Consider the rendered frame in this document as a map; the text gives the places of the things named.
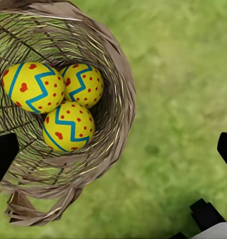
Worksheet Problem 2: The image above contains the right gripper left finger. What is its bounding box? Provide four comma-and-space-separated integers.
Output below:
0, 132, 20, 182

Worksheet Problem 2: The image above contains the wicker basket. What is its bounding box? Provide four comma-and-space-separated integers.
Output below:
0, 0, 137, 227

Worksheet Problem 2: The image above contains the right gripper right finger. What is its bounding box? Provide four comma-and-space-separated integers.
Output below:
217, 132, 227, 164

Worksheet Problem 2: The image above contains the easter egg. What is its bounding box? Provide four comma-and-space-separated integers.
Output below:
42, 101, 96, 153
1, 61, 65, 114
59, 64, 105, 110

